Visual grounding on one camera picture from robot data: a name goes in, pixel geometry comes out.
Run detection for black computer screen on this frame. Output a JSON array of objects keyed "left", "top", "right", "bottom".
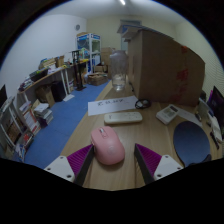
[{"left": 0, "top": 84, "right": 9, "bottom": 110}]

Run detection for black monitor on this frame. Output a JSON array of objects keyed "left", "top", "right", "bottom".
[{"left": 206, "top": 85, "right": 224, "bottom": 129}]

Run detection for black stand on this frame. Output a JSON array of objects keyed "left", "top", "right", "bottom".
[{"left": 72, "top": 49, "right": 87, "bottom": 92}]

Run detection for grey door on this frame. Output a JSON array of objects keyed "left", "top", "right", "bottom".
[{"left": 119, "top": 19, "right": 143, "bottom": 52}]

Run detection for white paper sheet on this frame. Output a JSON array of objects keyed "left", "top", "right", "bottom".
[
  {"left": 87, "top": 95, "right": 139, "bottom": 117},
  {"left": 175, "top": 107, "right": 203, "bottom": 128}
]

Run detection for clear plastic jar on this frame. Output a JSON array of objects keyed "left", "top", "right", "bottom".
[{"left": 109, "top": 49, "right": 129, "bottom": 93}]

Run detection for white shelf unit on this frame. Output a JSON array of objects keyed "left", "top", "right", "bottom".
[{"left": 0, "top": 96, "right": 54, "bottom": 163}]

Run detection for glass display cabinet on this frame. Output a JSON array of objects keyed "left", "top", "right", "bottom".
[{"left": 76, "top": 32, "right": 102, "bottom": 75}]

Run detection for pink computer mouse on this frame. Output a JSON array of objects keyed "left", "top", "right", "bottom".
[{"left": 90, "top": 125, "right": 126, "bottom": 166}]

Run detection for stacked cardboard boxes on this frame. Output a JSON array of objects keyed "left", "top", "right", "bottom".
[{"left": 99, "top": 46, "right": 116, "bottom": 73}]

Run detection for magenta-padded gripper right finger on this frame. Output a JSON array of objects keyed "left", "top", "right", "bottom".
[{"left": 134, "top": 143, "right": 184, "bottom": 185}]

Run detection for flat white remote control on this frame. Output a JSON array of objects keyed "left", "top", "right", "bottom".
[{"left": 103, "top": 111, "right": 144, "bottom": 126}]

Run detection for open cardboard box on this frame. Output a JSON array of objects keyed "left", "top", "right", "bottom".
[{"left": 87, "top": 72, "right": 109, "bottom": 87}]

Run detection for large cardboard box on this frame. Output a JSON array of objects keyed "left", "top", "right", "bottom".
[{"left": 126, "top": 27, "right": 206, "bottom": 108}]

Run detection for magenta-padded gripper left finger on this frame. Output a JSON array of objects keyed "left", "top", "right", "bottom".
[{"left": 43, "top": 143, "right": 96, "bottom": 187}]

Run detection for dark blue mouse pad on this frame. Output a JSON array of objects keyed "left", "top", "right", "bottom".
[{"left": 172, "top": 120, "right": 213, "bottom": 168}]

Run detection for coiled black cable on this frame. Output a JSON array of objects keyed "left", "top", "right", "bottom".
[{"left": 134, "top": 98, "right": 152, "bottom": 110}]

